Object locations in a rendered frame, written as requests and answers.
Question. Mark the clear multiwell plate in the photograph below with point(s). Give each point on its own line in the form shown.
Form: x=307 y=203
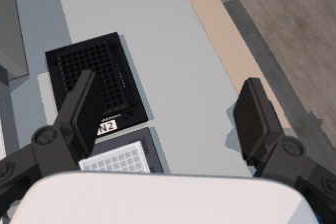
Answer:
x=124 y=158

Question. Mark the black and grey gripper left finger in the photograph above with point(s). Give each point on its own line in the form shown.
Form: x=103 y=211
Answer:
x=73 y=132

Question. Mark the black multi-well plate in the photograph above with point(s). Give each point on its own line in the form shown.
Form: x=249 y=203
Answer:
x=94 y=54

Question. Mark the grey flat mat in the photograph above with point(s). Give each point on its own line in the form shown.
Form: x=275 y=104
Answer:
x=186 y=92

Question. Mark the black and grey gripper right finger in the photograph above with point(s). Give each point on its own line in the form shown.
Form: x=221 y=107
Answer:
x=281 y=158

